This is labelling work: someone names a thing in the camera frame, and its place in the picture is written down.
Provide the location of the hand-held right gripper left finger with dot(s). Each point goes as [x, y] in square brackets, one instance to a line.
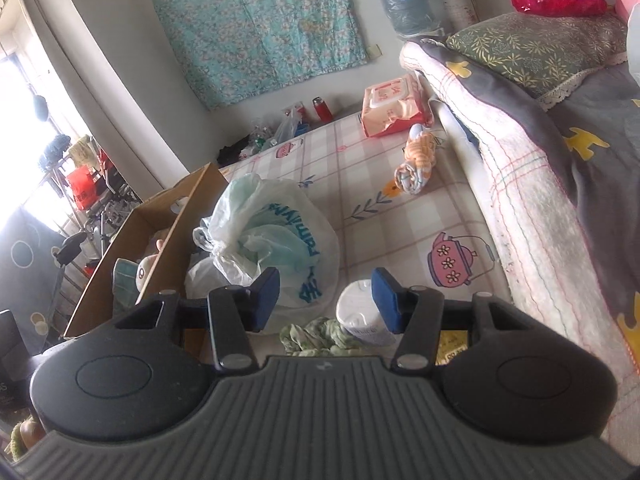
[264, 300]

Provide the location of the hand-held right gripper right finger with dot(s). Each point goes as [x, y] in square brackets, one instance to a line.
[387, 300]

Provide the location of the white cylindrical wipes canister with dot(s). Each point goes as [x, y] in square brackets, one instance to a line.
[357, 310]

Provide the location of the brown cardboard box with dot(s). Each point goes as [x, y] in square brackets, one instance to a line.
[175, 220]

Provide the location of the pink plush toy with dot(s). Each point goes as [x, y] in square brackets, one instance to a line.
[150, 260]

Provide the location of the blue checked cloth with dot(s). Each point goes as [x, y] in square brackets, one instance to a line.
[124, 280]

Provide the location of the green floral scrunchie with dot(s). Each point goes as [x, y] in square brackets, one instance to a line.
[320, 337]

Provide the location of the white plastic bag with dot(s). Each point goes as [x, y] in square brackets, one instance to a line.
[270, 230]

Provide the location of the green fuzzy cloth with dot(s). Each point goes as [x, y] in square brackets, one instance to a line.
[22, 437]

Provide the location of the checked printed tablecloth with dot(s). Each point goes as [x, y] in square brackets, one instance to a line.
[400, 220]

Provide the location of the gold tissue pack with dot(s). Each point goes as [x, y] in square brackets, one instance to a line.
[450, 352]

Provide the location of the grey mat with circles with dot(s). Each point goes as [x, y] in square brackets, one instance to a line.
[30, 270]

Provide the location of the black phone holder stand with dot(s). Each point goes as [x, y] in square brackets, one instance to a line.
[70, 250]

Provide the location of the orange striped rolled cloth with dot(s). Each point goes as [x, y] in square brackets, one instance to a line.
[417, 160]

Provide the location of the black cloth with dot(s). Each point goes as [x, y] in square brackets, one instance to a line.
[234, 154]

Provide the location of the white checked blanket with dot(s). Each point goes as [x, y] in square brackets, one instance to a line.
[530, 220]

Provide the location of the small clear plastic bag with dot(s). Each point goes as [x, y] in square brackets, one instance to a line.
[290, 125]

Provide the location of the metal drying rack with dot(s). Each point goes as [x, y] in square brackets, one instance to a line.
[95, 195]

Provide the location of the orange hanging bag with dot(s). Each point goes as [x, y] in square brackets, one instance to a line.
[81, 187]

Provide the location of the orange wet wipes pack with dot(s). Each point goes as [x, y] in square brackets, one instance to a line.
[395, 105]

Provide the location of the red bottle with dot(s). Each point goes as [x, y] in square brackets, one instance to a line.
[321, 109]

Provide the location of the grey quilt with yellow prints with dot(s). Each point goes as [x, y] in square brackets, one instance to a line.
[590, 150]

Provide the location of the green floral pillow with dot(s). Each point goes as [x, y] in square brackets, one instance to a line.
[530, 50]

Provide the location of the pale blue pillow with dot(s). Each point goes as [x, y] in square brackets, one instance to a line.
[634, 50]

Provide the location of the floral teal wall cloth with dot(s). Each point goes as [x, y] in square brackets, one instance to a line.
[260, 35]

